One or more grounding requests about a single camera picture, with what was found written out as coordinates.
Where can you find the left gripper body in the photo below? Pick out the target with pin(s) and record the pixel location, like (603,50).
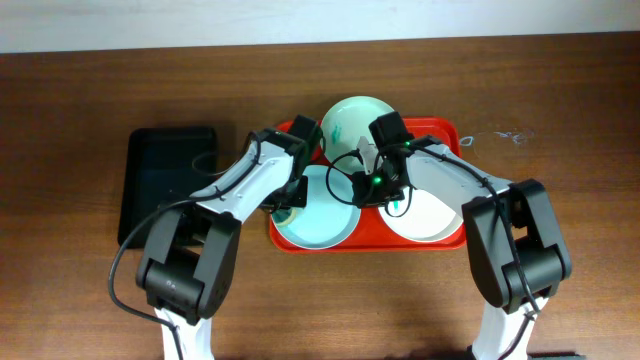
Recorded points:
(293,195)

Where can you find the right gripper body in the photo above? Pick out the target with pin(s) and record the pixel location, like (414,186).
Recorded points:
(376,189)

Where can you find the green yellow sponge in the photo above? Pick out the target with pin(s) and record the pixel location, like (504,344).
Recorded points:
(284,217)

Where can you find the light blue plate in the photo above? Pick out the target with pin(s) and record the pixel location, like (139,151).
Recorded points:
(324,222)

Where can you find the light green plate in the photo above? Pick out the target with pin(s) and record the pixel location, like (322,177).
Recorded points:
(347,121)

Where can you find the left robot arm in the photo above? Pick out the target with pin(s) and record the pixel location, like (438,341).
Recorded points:
(190,253)

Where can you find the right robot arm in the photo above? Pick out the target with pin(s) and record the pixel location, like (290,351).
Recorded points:
(516,250)

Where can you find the red plastic tray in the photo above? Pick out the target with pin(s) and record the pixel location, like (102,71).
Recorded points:
(371,233)

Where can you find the black plastic tray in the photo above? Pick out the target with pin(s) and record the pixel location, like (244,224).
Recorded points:
(164,165)

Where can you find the white plate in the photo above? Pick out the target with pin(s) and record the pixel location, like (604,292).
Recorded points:
(420,217)

